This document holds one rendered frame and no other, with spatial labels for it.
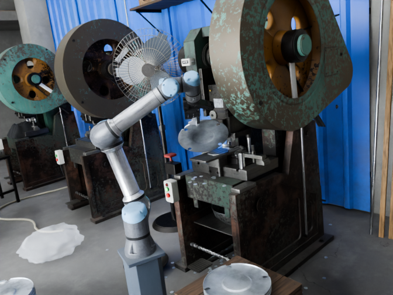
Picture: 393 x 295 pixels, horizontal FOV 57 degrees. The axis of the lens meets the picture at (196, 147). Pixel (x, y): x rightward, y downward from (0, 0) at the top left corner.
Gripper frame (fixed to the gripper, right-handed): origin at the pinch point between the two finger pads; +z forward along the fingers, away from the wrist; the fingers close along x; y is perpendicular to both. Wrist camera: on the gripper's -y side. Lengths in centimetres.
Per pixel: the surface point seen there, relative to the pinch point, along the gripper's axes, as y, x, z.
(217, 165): -8.8, 12.7, 24.0
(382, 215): -120, 34, 79
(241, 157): -21.6, 16.6, 13.7
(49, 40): 202, -422, 235
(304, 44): -52, -5, -41
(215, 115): -11.9, -12.6, 9.1
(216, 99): -13.1, -18.4, 2.5
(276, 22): -43, -20, -44
